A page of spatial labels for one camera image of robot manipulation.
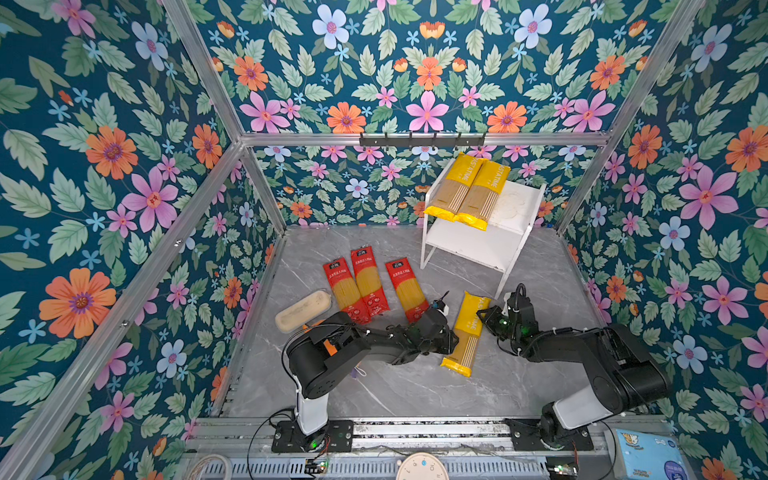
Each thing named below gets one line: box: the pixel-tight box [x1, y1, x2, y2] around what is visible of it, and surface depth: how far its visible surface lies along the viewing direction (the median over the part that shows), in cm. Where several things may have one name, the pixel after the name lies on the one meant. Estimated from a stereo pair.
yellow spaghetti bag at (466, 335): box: [440, 291, 492, 377], surface depth 90 cm
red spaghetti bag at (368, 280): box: [350, 246, 391, 317], surface depth 104 cm
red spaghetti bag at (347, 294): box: [323, 257, 371, 325], surface depth 100 cm
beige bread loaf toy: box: [274, 289, 333, 333], surface depth 96 cm
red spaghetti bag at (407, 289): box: [385, 257, 429, 323], surface depth 103 cm
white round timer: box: [396, 452, 450, 480], surface depth 69 cm
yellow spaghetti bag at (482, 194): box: [454, 159, 511, 232], surface depth 82 cm
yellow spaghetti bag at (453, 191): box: [423, 152, 484, 222], surface depth 84 cm
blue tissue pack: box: [616, 428, 690, 480], surface depth 68 cm
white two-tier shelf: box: [420, 158, 547, 299], surface depth 86 cm
